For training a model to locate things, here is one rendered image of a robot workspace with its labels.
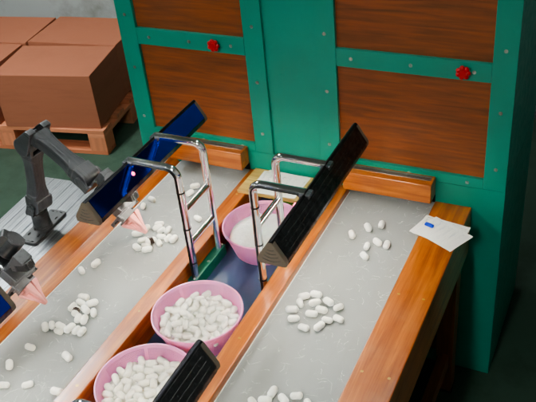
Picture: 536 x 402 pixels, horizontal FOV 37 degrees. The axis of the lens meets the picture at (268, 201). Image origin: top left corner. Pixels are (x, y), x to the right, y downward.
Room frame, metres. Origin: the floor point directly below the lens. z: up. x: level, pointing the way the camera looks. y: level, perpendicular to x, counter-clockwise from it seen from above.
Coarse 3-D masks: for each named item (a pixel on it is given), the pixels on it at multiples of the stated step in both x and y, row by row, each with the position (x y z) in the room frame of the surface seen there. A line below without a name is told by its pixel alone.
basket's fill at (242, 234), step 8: (272, 216) 2.17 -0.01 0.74; (240, 224) 2.15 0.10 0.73; (248, 224) 2.14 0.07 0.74; (264, 224) 2.13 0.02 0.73; (272, 224) 2.13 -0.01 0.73; (232, 232) 2.11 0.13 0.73; (240, 232) 2.10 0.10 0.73; (248, 232) 2.09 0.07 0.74; (264, 232) 2.08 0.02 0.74; (272, 232) 2.08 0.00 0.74; (232, 240) 2.07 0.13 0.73; (240, 240) 2.06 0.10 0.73; (248, 240) 2.05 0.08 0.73; (264, 240) 2.04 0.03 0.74
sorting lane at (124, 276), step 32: (160, 192) 2.38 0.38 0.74; (224, 192) 2.34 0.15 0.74; (192, 224) 2.17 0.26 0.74; (96, 256) 2.05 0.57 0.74; (128, 256) 2.03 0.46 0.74; (160, 256) 2.01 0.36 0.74; (64, 288) 1.90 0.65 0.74; (96, 288) 1.88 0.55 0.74; (128, 288) 1.87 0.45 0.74; (32, 320) 1.77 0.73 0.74; (64, 320) 1.75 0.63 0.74; (96, 320) 1.74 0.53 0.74; (0, 352) 1.65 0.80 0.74; (32, 352) 1.63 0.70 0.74; (64, 384) 1.50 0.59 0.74
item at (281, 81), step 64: (128, 0) 2.63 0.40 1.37; (192, 0) 2.53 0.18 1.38; (256, 0) 2.40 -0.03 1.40; (320, 0) 2.30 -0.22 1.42; (384, 0) 2.21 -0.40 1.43; (448, 0) 2.13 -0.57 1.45; (512, 0) 2.03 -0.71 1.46; (128, 64) 2.66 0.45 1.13; (192, 64) 2.54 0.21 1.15; (256, 64) 2.41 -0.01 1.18; (320, 64) 2.30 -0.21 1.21; (384, 64) 2.20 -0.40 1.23; (448, 64) 2.11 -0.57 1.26; (512, 64) 2.02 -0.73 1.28; (256, 128) 2.42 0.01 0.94; (320, 128) 2.31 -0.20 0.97; (384, 128) 2.22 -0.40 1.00; (448, 128) 2.12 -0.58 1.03; (512, 128) 2.03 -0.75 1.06
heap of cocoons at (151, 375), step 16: (128, 368) 1.53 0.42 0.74; (144, 368) 1.52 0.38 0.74; (160, 368) 1.52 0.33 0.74; (112, 384) 1.48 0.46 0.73; (128, 384) 1.47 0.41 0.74; (144, 384) 1.47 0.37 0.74; (160, 384) 1.46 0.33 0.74; (112, 400) 1.42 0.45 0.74; (128, 400) 1.41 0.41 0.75; (144, 400) 1.41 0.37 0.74
